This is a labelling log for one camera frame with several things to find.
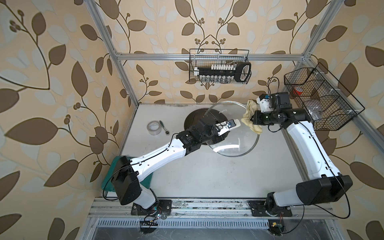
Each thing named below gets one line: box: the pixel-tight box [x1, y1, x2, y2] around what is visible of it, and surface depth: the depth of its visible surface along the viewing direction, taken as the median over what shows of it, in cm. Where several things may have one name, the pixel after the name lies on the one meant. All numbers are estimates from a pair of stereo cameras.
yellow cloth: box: [241, 99, 263, 135], surface depth 75 cm
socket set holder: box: [194, 62, 252, 83], surface depth 86 cm
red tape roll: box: [293, 86, 304, 96], surface depth 88 cm
